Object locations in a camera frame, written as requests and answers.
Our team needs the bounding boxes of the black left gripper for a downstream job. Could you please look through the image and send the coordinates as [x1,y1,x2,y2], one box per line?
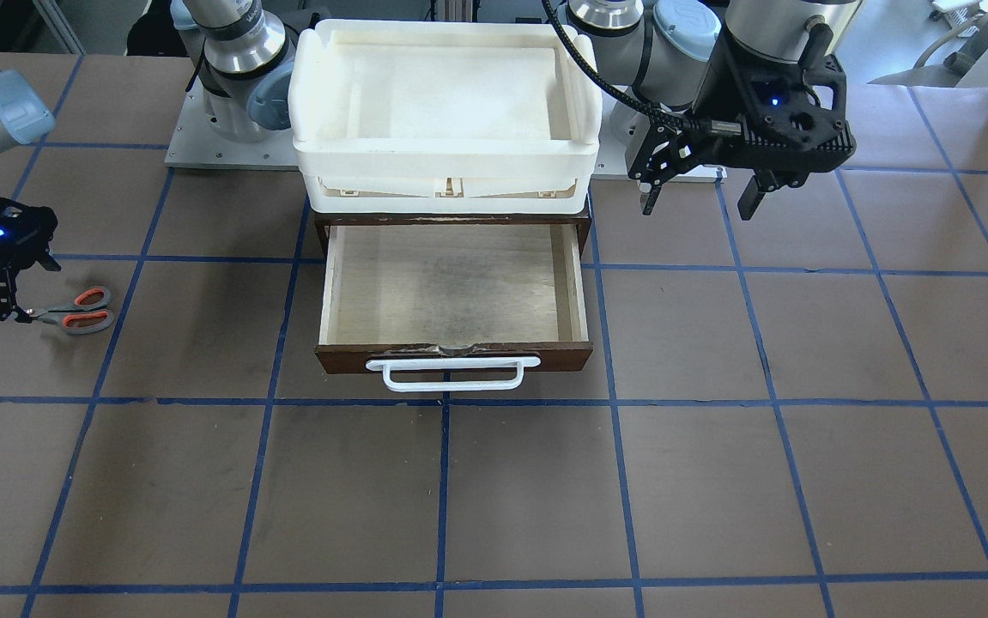
[628,24,856,221]

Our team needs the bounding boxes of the grey orange handled scissors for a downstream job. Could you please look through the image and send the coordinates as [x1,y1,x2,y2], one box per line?
[16,286,116,336]

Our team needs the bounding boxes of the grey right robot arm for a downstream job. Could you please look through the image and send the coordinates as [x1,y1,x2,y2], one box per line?
[0,1,299,334]

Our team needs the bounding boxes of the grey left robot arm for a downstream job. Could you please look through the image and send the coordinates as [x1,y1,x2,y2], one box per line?
[546,1,861,221]

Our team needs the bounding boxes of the dark brown drawer cabinet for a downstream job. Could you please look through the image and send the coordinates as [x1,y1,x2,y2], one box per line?
[312,192,592,254]

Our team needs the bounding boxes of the white plastic tray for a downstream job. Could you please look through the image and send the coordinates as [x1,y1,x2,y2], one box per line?
[288,19,603,215]

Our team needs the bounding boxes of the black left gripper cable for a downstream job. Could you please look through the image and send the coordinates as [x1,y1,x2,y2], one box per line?
[542,0,743,136]

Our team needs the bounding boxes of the wooden drawer with white handle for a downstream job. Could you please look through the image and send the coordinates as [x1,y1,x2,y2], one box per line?
[316,222,593,392]

